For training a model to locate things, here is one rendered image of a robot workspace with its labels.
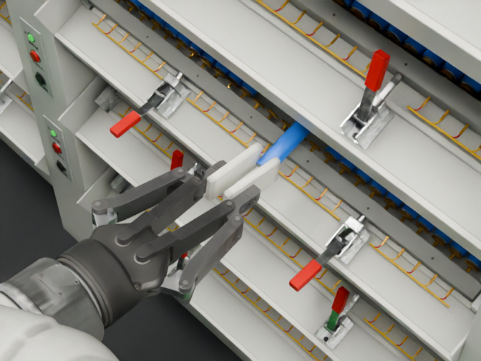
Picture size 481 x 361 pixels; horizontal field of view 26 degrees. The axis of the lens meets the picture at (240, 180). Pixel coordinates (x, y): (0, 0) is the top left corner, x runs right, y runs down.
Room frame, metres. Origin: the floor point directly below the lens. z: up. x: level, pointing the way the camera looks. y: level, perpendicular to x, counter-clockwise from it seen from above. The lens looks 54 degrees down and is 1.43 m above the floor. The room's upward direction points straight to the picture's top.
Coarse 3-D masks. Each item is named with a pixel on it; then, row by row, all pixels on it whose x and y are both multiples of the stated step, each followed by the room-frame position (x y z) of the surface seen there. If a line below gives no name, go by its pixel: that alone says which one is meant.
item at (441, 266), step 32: (96, 0) 0.87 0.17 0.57; (128, 32) 0.83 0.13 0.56; (192, 64) 0.77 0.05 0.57; (224, 96) 0.73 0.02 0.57; (224, 128) 0.70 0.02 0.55; (256, 128) 0.68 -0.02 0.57; (320, 160) 0.64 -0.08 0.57; (352, 192) 0.60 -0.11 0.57; (384, 224) 0.56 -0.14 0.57; (384, 256) 0.54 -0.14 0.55; (416, 256) 0.53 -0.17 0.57; (480, 288) 0.49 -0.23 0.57
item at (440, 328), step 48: (48, 0) 0.86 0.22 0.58; (96, 48) 0.83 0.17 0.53; (144, 96) 0.76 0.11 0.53; (192, 96) 0.75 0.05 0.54; (192, 144) 0.69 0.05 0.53; (240, 144) 0.69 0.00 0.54; (288, 192) 0.62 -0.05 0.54; (432, 240) 0.55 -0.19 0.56; (384, 288) 0.51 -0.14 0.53; (432, 288) 0.51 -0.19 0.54; (432, 336) 0.46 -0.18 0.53
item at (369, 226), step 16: (144, 48) 0.81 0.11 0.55; (160, 64) 0.79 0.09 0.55; (224, 112) 0.72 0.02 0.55; (240, 128) 0.70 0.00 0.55; (288, 160) 0.65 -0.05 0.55; (304, 176) 0.63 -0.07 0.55; (368, 224) 0.57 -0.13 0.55; (432, 272) 0.52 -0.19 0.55; (448, 288) 0.50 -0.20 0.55; (464, 304) 0.48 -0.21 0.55
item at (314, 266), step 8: (336, 240) 0.55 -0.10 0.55; (344, 240) 0.55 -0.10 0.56; (328, 248) 0.55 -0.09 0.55; (336, 248) 0.55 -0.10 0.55; (320, 256) 0.54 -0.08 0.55; (328, 256) 0.54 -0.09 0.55; (312, 264) 0.53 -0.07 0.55; (320, 264) 0.53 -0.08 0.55; (304, 272) 0.52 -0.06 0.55; (312, 272) 0.52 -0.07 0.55; (296, 280) 0.51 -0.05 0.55; (304, 280) 0.51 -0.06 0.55; (296, 288) 0.50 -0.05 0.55
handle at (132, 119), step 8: (160, 96) 0.74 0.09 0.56; (144, 104) 0.73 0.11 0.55; (152, 104) 0.73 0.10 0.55; (136, 112) 0.72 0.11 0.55; (144, 112) 0.72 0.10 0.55; (120, 120) 0.71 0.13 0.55; (128, 120) 0.71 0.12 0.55; (136, 120) 0.71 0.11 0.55; (112, 128) 0.70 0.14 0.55; (120, 128) 0.70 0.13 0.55; (128, 128) 0.70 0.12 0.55
